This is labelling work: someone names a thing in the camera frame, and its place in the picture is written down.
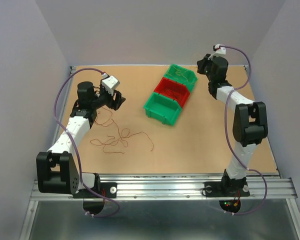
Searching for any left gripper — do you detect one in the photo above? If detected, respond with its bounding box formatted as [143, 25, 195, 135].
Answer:
[91, 79, 126, 111]

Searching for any wire bundle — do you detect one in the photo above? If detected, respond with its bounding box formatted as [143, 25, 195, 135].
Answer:
[89, 107, 155, 155]

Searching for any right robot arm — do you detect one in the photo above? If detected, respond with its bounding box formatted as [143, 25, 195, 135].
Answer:
[197, 54, 268, 198]

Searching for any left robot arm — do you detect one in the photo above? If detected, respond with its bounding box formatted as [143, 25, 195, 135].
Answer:
[36, 76, 126, 197]

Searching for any far green plastic bin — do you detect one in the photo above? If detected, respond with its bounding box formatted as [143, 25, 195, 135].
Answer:
[163, 64, 198, 93]

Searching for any green plastic bin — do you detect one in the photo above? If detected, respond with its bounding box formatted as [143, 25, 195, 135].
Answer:
[163, 64, 198, 93]
[143, 92, 182, 126]

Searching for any red plastic bin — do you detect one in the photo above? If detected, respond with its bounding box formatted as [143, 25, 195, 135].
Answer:
[154, 77, 190, 109]

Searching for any near green plastic bin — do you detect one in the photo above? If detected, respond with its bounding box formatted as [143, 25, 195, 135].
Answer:
[143, 92, 182, 126]

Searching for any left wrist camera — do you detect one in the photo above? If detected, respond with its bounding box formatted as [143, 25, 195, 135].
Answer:
[101, 75, 120, 95]

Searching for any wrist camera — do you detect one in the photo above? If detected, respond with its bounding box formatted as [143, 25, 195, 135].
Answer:
[212, 44, 226, 56]
[101, 75, 120, 95]

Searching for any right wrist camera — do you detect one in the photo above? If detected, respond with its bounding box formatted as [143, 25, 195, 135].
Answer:
[212, 44, 226, 56]

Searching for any left aluminium frame post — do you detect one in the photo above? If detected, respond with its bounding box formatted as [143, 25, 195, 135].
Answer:
[41, 65, 77, 181]

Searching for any aluminium mounting rail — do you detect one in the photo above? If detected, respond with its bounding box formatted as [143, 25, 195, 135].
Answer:
[29, 172, 298, 201]

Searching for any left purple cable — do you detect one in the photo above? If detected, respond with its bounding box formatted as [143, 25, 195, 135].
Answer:
[52, 67, 121, 218]

